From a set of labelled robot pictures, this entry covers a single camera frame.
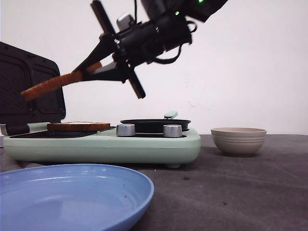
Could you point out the breakfast maker lid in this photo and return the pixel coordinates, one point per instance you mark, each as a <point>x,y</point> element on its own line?
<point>21,70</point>

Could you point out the silver knob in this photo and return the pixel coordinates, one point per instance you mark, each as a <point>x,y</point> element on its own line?
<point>125,130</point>
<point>172,131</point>

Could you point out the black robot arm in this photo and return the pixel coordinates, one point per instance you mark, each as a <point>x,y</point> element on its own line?
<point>198,9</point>

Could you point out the beige ribbed bowl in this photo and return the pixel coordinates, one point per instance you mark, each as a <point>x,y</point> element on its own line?
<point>239,141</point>

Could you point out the black frying pan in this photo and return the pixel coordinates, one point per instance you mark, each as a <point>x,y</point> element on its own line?
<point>156,125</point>

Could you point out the left silver knob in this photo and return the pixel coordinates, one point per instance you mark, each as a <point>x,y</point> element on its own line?
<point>125,130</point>

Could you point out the bread slice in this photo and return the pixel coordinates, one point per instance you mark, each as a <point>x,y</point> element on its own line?
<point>78,126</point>
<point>52,84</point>

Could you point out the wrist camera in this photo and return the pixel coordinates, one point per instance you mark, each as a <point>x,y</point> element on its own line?
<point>124,21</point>

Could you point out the right silver knob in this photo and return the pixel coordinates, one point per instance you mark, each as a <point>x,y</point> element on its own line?
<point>172,131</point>

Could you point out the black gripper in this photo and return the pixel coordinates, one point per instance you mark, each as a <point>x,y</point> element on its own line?
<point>141,43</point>

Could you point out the mint green breakfast maker base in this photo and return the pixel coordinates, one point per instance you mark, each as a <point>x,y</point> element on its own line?
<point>104,147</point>

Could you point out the blue plate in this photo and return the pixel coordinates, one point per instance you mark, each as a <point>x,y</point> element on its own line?
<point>74,197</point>

